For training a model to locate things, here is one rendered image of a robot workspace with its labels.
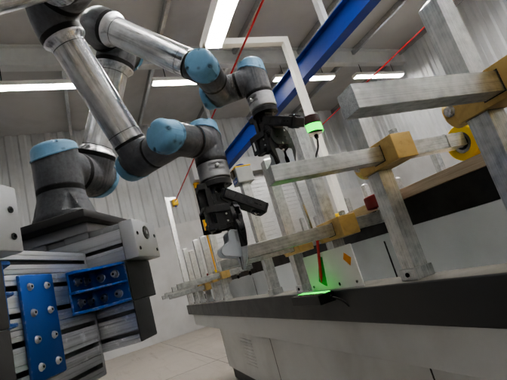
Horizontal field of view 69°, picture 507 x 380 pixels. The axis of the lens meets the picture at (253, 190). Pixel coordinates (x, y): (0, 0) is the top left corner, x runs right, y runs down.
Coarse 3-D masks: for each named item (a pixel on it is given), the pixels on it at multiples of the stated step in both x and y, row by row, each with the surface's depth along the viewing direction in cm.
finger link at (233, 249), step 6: (228, 234) 82; (234, 234) 83; (228, 240) 82; (234, 240) 82; (228, 246) 82; (234, 246) 82; (240, 246) 82; (246, 246) 82; (222, 252) 81; (228, 252) 81; (234, 252) 82; (240, 252) 82; (246, 252) 82; (246, 258) 82; (246, 264) 83
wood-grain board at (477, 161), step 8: (472, 160) 78; (480, 160) 76; (448, 168) 84; (456, 168) 82; (464, 168) 80; (472, 168) 78; (480, 168) 78; (432, 176) 88; (440, 176) 86; (448, 176) 84; (456, 176) 82; (416, 184) 93; (424, 184) 91; (432, 184) 88; (440, 184) 87; (408, 192) 96; (416, 192) 93; (360, 208) 115
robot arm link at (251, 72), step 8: (240, 64) 102; (248, 64) 100; (256, 64) 100; (240, 72) 101; (248, 72) 100; (256, 72) 100; (264, 72) 101; (240, 80) 100; (248, 80) 100; (256, 80) 99; (264, 80) 100; (240, 88) 101; (248, 88) 100; (256, 88) 99; (264, 88) 99; (248, 96) 100
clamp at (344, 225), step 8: (336, 216) 90; (344, 216) 90; (352, 216) 90; (320, 224) 98; (336, 224) 90; (344, 224) 89; (352, 224) 90; (336, 232) 91; (344, 232) 88; (352, 232) 89; (320, 240) 100; (328, 240) 95
